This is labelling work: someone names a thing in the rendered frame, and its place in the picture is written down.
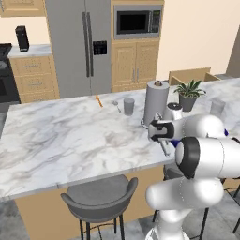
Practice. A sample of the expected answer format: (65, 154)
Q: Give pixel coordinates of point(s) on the green potted plant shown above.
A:
(189, 93)

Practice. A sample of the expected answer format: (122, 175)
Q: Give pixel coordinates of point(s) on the open wooden drawer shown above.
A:
(190, 75)

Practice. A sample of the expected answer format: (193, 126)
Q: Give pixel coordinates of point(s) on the grey paper towel holder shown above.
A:
(155, 100)

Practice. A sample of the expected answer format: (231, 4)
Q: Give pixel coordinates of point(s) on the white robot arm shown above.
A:
(200, 156)

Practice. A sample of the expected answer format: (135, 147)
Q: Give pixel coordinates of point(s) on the blue tray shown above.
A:
(174, 143)

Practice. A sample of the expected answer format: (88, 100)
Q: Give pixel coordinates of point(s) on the grey drinking glass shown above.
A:
(128, 107)

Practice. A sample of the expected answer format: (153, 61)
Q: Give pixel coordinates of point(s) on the pale clear drinking glass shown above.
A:
(217, 108)

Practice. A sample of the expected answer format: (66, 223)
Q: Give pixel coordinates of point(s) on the wooden wall cupboard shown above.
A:
(22, 7)

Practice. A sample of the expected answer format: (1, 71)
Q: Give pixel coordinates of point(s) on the small metal spoon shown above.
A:
(116, 104)

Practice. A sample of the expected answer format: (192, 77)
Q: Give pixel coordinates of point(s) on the wooden drawer cabinet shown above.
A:
(34, 78)

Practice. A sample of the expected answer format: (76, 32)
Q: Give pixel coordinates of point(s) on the grey microwave oven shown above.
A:
(137, 22)

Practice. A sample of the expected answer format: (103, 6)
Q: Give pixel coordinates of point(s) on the grey double-door fridge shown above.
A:
(68, 47)

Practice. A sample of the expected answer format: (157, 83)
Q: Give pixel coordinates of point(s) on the orange kitchen tool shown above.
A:
(99, 101)

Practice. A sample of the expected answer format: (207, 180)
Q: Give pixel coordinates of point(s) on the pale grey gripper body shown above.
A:
(164, 146)

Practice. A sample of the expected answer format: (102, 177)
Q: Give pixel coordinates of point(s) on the black oven with hob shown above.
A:
(5, 78)

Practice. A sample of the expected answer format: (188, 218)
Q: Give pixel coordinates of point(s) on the wooden cupboard run with doors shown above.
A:
(134, 62)

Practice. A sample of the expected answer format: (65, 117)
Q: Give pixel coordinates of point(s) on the black coffee machine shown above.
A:
(22, 38)

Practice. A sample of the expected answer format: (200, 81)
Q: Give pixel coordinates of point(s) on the wooden island counter base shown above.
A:
(40, 215)

